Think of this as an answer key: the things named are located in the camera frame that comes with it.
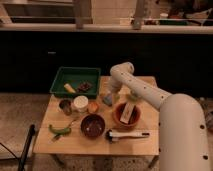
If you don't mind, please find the blue sponge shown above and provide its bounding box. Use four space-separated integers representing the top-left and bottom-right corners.
102 95 113 106

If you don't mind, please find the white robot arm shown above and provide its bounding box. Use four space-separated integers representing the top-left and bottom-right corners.
108 62 211 171

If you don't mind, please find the small orange cup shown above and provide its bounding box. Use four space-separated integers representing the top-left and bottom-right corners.
88 102 99 114

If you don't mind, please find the white paper cup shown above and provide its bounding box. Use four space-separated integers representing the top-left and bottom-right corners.
73 96 89 112

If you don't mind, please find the small metal cup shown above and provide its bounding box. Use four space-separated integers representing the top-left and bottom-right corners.
59 99 72 115

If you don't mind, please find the wooden block in bowl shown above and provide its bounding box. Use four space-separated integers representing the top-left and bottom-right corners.
120 102 135 124

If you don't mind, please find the orange-brown bowl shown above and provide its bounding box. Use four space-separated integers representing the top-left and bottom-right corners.
112 103 141 129

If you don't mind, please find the dark brown item in tray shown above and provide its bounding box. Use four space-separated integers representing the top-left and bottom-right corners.
77 82 92 92

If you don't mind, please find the dark red bowl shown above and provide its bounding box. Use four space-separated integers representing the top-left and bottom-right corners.
81 114 105 139

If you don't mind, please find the white black dish brush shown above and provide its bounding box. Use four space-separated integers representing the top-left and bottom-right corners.
105 130 150 142

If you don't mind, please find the green plastic tray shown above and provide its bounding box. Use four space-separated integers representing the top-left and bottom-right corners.
50 67 101 99

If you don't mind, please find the yellow item in tray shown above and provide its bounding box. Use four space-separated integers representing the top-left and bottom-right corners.
64 83 75 93

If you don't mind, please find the wooden table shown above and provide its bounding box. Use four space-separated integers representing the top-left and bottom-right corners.
32 75 162 169

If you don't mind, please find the green toy vegetable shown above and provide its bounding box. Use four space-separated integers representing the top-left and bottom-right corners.
49 124 71 139

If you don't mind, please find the black stand pole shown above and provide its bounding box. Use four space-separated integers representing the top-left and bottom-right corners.
18 124 35 171

